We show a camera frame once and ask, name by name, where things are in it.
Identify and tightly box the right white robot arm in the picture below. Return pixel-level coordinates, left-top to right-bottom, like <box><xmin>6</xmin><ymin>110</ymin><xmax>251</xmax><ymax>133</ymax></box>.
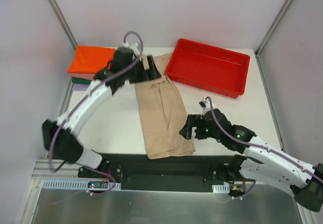
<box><xmin>179</xmin><ymin>108</ymin><xmax>322</xmax><ymax>212</ymax></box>

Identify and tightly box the folded pink t shirt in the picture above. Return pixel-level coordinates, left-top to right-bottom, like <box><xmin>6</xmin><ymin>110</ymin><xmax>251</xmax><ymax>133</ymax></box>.
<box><xmin>67</xmin><ymin>73</ymin><xmax>95</xmax><ymax>80</ymax></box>

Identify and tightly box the folded lavender t shirt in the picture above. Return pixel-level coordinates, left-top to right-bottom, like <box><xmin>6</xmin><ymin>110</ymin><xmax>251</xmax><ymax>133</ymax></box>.
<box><xmin>72</xmin><ymin>84</ymin><xmax>89</xmax><ymax>92</ymax></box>

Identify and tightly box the left aluminium frame post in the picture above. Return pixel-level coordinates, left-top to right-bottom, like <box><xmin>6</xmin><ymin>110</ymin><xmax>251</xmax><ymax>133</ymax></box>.
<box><xmin>47</xmin><ymin>0</ymin><xmax>78</xmax><ymax>50</ymax></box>

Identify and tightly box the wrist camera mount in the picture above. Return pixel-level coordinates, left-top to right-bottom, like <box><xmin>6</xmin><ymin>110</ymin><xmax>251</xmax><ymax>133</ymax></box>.
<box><xmin>199</xmin><ymin>98</ymin><xmax>214</xmax><ymax>115</ymax></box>
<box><xmin>123</xmin><ymin>42</ymin><xmax>140</xmax><ymax>55</ymax></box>

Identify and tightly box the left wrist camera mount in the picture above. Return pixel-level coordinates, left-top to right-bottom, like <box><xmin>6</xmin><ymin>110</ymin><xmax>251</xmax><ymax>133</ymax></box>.
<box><xmin>123</xmin><ymin>42</ymin><xmax>140</xmax><ymax>55</ymax></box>

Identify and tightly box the red plastic tray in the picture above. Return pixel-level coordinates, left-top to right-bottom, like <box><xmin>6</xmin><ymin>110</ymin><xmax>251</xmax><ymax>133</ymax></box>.
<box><xmin>165</xmin><ymin>38</ymin><xmax>250</xmax><ymax>98</ymax></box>

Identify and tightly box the folded orange t shirt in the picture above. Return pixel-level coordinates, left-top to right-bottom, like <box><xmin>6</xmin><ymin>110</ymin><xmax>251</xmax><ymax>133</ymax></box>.
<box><xmin>67</xmin><ymin>45</ymin><xmax>115</xmax><ymax>74</ymax></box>

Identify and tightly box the folded green t shirt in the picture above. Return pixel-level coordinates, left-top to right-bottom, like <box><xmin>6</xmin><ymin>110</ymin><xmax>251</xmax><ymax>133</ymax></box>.
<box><xmin>72</xmin><ymin>77</ymin><xmax>91</xmax><ymax>85</ymax></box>

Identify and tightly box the aluminium frame post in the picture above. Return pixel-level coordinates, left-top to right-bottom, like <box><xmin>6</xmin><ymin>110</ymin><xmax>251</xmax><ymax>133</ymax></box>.
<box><xmin>47</xmin><ymin>0</ymin><xmax>78</xmax><ymax>50</ymax></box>
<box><xmin>255</xmin><ymin>0</ymin><xmax>294</xmax><ymax>58</ymax></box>

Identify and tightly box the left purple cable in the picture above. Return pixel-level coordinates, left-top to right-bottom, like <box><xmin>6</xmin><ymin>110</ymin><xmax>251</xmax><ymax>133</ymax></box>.
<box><xmin>47</xmin><ymin>31</ymin><xmax>145</xmax><ymax>173</ymax></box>

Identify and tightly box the white cable duct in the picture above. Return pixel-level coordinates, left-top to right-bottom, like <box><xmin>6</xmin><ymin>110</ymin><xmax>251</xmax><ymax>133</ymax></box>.
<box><xmin>212</xmin><ymin>184</ymin><xmax>230</xmax><ymax>194</ymax></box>
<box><xmin>43</xmin><ymin>180</ymin><xmax>122</xmax><ymax>191</ymax></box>

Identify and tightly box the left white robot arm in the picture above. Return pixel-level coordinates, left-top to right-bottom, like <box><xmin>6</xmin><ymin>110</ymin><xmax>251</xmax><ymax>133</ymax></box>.
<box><xmin>42</xmin><ymin>45</ymin><xmax>161</xmax><ymax>178</ymax></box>

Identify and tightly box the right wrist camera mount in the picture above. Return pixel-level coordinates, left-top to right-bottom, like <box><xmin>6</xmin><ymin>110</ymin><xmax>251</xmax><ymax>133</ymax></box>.
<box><xmin>199</xmin><ymin>98</ymin><xmax>214</xmax><ymax>115</ymax></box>

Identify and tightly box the beige t shirt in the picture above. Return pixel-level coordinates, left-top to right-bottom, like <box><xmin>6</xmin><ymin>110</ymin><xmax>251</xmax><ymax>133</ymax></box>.
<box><xmin>135</xmin><ymin>53</ymin><xmax>195</xmax><ymax>159</ymax></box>

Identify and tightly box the right white cable duct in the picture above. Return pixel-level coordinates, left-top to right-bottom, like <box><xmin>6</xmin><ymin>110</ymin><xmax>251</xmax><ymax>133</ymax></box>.
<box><xmin>212</xmin><ymin>184</ymin><xmax>230</xmax><ymax>194</ymax></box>

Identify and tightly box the right aluminium frame post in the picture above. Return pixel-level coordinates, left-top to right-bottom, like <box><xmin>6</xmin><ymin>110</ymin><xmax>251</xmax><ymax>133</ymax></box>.
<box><xmin>255</xmin><ymin>0</ymin><xmax>294</xmax><ymax>58</ymax></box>

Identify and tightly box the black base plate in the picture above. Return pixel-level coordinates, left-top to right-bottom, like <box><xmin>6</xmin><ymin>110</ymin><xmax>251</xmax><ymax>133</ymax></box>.
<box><xmin>78</xmin><ymin>153</ymin><xmax>250</xmax><ymax>191</ymax></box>

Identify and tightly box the left white cable duct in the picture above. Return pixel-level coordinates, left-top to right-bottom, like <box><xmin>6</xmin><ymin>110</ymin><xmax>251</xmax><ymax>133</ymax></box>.
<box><xmin>43</xmin><ymin>180</ymin><xmax>122</xmax><ymax>191</ymax></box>

